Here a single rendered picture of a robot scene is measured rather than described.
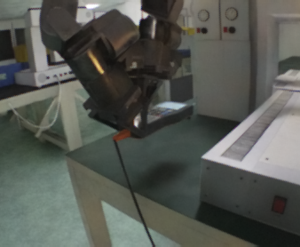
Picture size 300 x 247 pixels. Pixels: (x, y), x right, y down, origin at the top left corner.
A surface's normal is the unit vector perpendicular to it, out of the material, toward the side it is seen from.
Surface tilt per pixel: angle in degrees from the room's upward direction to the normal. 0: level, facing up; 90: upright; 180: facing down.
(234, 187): 90
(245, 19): 90
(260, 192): 90
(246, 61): 90
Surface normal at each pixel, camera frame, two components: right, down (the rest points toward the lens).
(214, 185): -0.65, 0.30
